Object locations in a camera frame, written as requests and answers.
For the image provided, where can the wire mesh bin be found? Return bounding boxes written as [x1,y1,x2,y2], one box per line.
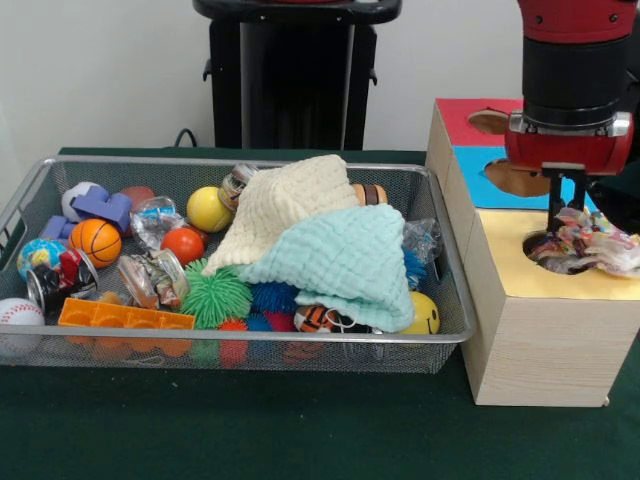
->
[0,154,477,374]

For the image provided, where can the white baseball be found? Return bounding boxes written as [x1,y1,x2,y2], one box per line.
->
[0,298,46,354]

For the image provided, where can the green spiky ball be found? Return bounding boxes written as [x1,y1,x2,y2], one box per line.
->
[180,257,254,330]

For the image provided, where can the cream knitted cloth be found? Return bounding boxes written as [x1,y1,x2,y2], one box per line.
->
[202,153,362,276]

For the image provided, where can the light blue muslin cloth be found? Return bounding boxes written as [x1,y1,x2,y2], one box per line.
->
[239,203,416,334]

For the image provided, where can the black looped cable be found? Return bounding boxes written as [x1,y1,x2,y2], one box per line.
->
[173,127,202,149]

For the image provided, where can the orange plastic tray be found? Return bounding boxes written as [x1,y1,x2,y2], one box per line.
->
[57,298,196,357]

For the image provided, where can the multicoloured frayed cloth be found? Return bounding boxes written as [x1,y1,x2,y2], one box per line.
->
[528,205,640,279]

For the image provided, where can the plain yellow ball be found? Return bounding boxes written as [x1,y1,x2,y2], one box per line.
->
[186,186,236,234]

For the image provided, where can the wooden box with three holes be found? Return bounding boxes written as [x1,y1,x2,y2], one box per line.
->
[424,97,640,407]

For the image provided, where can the red rubber ball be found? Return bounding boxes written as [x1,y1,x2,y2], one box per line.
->
[160,227,207,268]

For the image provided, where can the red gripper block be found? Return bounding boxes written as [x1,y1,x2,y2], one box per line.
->
[503,112,635,236]

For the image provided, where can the orange basketball toy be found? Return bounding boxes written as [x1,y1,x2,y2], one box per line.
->
[68,218,124,270]

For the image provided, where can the globe print ball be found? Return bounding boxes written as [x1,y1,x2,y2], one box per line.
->
[17,238,69,281]

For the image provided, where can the yellow smiley ball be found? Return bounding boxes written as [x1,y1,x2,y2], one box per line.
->
[409,290,442,336]

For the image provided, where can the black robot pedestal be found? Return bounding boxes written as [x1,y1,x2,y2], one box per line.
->
[192,0,404,151]

